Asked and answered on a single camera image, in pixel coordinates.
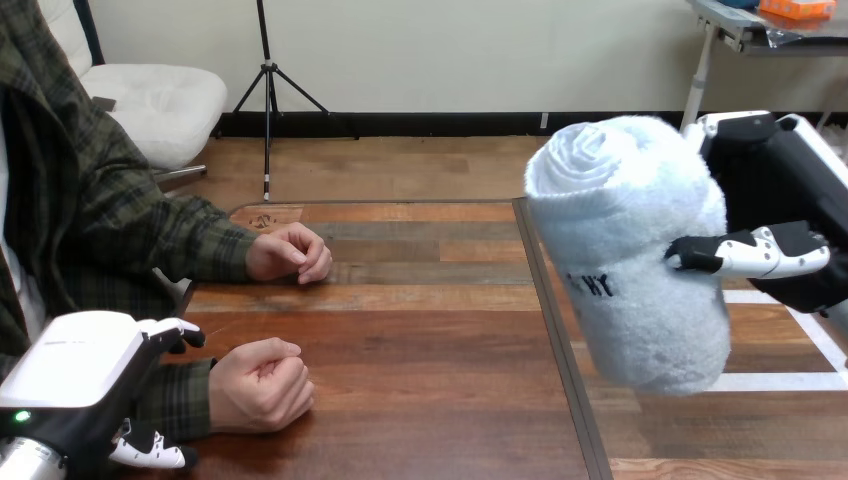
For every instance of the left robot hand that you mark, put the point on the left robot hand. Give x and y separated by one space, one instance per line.
73 361

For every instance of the person's hand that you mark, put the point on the person's hand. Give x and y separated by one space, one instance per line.
290 254
262 387

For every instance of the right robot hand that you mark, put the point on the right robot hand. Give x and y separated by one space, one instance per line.
782 172

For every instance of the white towel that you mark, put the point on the white towel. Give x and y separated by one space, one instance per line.
636 265

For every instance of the person's forearm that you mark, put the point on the person's forearm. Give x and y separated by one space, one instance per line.
166 248
173 401

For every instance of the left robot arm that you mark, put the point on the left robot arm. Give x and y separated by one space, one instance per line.
26 460

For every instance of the person's body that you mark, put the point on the person's body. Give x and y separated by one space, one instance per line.
53 152

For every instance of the white desk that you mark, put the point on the white desk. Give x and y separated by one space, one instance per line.
742 40

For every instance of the orange thing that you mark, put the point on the orange thing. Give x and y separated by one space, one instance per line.
798 8

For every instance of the black tripod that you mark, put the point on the black tripod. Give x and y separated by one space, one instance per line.
268 86

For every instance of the white cushioned chair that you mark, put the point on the white cushioned chair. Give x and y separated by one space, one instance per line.
142 99

